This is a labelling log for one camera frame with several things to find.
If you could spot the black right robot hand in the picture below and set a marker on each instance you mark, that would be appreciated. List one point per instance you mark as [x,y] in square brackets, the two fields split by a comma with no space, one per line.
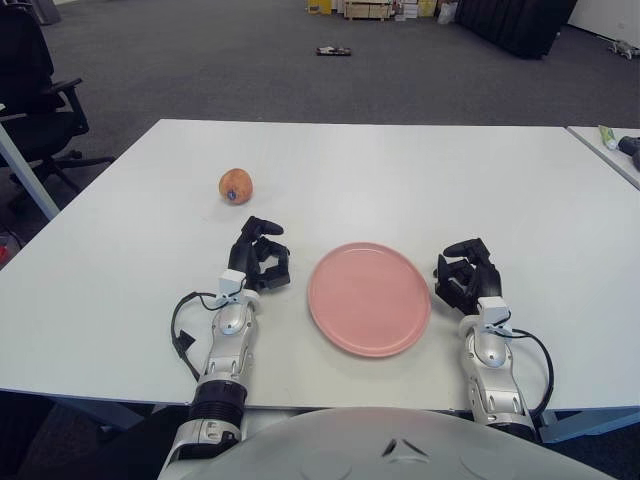
[487,280]

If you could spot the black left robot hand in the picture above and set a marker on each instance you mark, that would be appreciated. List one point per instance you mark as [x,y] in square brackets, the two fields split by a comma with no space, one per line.
[265,272]

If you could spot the red-yellow apple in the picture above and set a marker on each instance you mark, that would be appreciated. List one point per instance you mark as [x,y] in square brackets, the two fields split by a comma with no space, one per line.
[236,182]

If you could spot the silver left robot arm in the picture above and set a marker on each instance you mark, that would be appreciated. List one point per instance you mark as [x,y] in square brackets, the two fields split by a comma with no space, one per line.
[227,345]

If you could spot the pink round plate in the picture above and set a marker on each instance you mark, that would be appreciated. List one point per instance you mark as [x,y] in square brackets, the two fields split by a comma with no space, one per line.
[367,300]

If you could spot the green white tube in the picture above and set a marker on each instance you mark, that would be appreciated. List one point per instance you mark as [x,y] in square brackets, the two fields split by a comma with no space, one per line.
[607,136]

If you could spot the black handheld controller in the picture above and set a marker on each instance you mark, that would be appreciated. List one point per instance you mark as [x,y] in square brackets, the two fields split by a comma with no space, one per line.
[631,143]
[637,162]

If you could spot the grey robot torso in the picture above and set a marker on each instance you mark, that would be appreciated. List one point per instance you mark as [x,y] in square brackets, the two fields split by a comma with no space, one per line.
[350,450]

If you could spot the small black floor tray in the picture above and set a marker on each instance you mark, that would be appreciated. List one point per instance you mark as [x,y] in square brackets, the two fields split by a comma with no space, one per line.
[334,51]

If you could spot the black curtain partition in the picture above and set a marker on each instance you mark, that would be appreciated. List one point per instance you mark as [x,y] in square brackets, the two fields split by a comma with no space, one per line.
[510,25]

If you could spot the white desk leg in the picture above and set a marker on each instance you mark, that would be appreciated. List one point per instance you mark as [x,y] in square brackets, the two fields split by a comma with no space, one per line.
[25,170]

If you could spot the small red object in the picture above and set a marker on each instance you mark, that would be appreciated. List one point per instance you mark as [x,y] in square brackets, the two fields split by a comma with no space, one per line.
[3,254]

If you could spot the small grey floor robot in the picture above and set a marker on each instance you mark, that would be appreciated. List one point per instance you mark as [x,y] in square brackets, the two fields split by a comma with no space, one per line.
[622,48]

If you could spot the white plastic bag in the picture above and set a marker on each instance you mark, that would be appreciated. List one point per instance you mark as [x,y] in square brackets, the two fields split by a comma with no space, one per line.
[447,14]

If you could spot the yellow box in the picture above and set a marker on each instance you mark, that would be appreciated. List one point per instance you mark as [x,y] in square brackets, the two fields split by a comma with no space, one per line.
[319,6]

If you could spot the stack of cardboard boxes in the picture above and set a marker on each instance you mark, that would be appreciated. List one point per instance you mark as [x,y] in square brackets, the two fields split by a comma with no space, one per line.
[415,10]

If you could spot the wooden crate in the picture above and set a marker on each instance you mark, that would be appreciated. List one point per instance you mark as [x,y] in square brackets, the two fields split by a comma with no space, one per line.
[366,10]

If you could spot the black office chair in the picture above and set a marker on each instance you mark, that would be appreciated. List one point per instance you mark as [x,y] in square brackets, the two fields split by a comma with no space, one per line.
[25,75]

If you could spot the grey bin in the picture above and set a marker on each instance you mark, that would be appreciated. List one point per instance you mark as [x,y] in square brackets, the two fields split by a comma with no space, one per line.
[51,10]

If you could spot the blue-grey table frame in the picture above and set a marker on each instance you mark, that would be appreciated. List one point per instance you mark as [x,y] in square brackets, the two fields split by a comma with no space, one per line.
[590,422]

